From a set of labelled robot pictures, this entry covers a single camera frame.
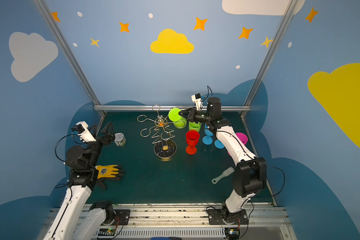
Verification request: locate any circuit board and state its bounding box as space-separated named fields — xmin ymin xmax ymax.
xmin=96 ymin=228 xmax=118 ymax=240
xmin=224 ymin=228 xmax=241 ymax=240

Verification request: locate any aluminium mounting rail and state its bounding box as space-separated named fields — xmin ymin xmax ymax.
xmin=37 ymin=203 xmax=298 ymax=240

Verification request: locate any left circuit board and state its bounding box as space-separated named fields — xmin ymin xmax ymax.
xmin=96 ymin=228 xmax=118 ymax=240

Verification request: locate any back aluminium frame bar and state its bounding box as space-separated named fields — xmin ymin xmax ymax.
xmin=94 ymin=105 xmax=251 ymax=112

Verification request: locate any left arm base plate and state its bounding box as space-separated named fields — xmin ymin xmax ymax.
xmin=95 ymin=209 xmax=131 ymax=226

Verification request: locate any gold wire wine glass rack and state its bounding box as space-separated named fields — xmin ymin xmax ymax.
xmin=137 ymin=105 xmax=177 ymax=162

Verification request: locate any right aluminium frame post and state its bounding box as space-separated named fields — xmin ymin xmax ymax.
xmin=241 ymin=0 xmax=299 ymax=120

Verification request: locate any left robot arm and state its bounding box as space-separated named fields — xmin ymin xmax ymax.
xmin=44 ymin=121 xmax=116 ymax=240

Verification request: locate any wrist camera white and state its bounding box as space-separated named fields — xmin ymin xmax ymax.
xmin=191 ymin=93 xmax=203 ymax=111
xmin=71 ymin=121 xmax=96 ymax=143

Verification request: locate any silver tin can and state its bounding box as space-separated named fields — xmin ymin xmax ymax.
xmin=114 ymin=133 xmax=126 ymax=147

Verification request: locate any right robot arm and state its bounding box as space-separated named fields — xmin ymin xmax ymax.
xmin=179 ymin=94 xmax=267 ymax=225

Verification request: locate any yellow black work glove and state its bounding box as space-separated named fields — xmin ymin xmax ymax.
xmin=96 ymin=165 xmax=125 ymax=190

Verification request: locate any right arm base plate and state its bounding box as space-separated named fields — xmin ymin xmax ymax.
xmin=206 ymin=209 xmax=249 ymax=225

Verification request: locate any aluminium frame post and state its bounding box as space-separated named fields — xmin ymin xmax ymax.
xmin=33 ymin=0 xmax=101 ymax=106
xmin=241 ymin=0 xmax=299 ymax=120

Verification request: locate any green wine glass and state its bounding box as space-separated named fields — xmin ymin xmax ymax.
xmin=168 ymin=108 xmax=187 ymax=129
xmin=189 ymin=122 xmax=202 ymax=132

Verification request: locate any pink wine glass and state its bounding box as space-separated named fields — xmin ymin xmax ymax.
xmin=236 ymin=133 xmax=249 ymax=145

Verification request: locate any left aluminium frame post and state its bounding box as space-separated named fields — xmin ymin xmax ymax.
xmin=33 ymin=0 xmax=101 ymax=106

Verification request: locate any right circuit board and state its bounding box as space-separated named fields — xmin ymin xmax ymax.
xmin=224 ymin=228 xmax=241 ymax=240

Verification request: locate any red wine glass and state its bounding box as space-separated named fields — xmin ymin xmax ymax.
xmin=186 ymin=130 xmax=200 ymax=155

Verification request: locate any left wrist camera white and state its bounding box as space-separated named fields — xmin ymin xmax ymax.
xmin=71 ymin=121 xmax=96 ymax=143

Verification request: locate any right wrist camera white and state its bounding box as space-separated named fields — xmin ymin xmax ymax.
xmin=191 ymin=93 xmax=203 ymax=111

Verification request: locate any blue wine glass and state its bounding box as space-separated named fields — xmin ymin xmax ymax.
xmin=202 ymin=125 xmax=214 ymax=145
xmin=214 ymin=140 xmax=225 ymax=149

